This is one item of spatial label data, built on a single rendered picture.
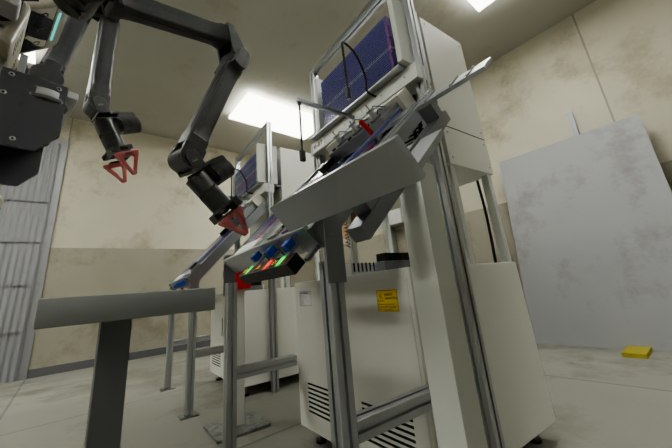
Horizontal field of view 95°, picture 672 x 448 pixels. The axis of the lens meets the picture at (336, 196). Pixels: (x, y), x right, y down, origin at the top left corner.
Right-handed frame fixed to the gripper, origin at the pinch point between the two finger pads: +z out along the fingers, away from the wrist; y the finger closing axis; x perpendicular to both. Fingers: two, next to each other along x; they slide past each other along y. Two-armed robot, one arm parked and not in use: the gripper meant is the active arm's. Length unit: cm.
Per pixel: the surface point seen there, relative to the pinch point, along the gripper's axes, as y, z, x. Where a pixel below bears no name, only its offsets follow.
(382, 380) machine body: -2, 60, 0
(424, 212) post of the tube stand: -43.8, 17.8, -12.3
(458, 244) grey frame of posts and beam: -23, 47, -41
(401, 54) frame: -22, -12, -84
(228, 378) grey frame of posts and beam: 51, 40, 23
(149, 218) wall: 387, -72, -70
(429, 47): -20, -8, -111
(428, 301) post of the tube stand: -41, 30, -1
